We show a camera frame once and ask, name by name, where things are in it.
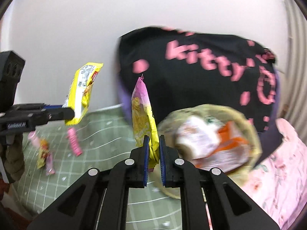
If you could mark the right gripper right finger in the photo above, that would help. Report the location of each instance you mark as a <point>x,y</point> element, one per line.
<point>170,164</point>

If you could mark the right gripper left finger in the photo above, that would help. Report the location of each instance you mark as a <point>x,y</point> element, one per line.
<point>137,165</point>

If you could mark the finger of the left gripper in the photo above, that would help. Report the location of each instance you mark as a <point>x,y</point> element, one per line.
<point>60,114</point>
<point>52,106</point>

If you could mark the yellow noodle snack wrapper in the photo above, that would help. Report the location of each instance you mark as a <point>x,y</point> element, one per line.
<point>80,91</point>

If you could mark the white paper cup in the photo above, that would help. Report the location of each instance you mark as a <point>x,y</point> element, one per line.
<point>198,137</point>

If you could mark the pink yellow snack wrapper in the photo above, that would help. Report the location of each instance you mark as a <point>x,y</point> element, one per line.
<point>143,122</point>

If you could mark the orange air cushion bag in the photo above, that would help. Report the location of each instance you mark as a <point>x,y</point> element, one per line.
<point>232,152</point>

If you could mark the yellow trash bag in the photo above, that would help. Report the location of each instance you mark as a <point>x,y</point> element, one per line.
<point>169,126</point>

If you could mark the pink toy figure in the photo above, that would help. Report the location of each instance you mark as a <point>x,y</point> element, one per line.
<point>73,141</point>

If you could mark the pink small bottle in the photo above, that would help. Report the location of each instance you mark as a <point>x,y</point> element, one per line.
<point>34,139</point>

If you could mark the green grid tablecloth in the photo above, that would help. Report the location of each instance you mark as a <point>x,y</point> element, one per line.
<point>105,139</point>

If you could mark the pink candy wrapper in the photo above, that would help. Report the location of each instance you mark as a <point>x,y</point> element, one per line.
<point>49,164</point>

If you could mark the pink floral bedsheet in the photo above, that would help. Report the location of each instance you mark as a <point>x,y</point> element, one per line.
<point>278,184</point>

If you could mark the white window blinds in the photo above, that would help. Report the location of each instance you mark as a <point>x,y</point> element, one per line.
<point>294,85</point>

